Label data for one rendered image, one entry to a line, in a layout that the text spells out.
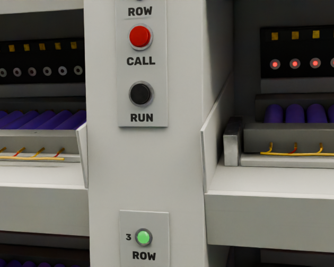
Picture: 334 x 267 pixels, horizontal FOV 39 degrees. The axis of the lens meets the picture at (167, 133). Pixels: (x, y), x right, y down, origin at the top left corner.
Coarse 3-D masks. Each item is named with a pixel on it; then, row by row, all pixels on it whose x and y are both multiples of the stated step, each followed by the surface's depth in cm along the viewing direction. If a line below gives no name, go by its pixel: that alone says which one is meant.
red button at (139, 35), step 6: (132, 30) 35; (138, 30) 35; (144, 30) 35; (132, 36) 35; (138, 36) 35; (144, 36) 35; (150, 36) 35; (132, 42) 35; (138, 42) 35; (144, 42) 35
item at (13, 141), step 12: (0, 132) 45; (12, 132) 45; (24, 132) 45; (36, 132) 44; (48, 132) 44; (60, 132) 44; (72, 132) 44; (0, 144) 45; (12, 144) 45; (24, 144) 44; (36, 144) 44; (48, 144) 44; (60, 144) 43; (72, 144) 43; (0, 156) 43; (12, 156) 43
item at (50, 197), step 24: (0, 96) 59; (24, 96) 58; (48, 96) 57; (0, 168) 43; (24, 168) 43; (48, 168) 42; (72, 168) 42; (0, 192) 40; (24, 192) 39; (48, 192) 39; (72, 192) 38; (0, 216) 41; (24, 216) 40; (48, 216) 39; (72, 216) 39
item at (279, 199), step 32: (288, 32) 48; (320, 32) 48; (288, 64) 50; (320, 64) 49; (224, 96) 44; (256, 96) 50; (288, 96) 49; (320, 96) 48; (224, 128) 44; (256, 128) 41; (288, 128) 40; (320, 128) 39; (224, 160) 39; (256, 160) 39; (288, 160) 38; (320, 160) 37; (224, 192) 35; (256, 192) 35; (288, 192) 34; (320, 192) 34; (224, 224) 36; (256, 224) 35; (288, 224) 34; (320, 224) 34
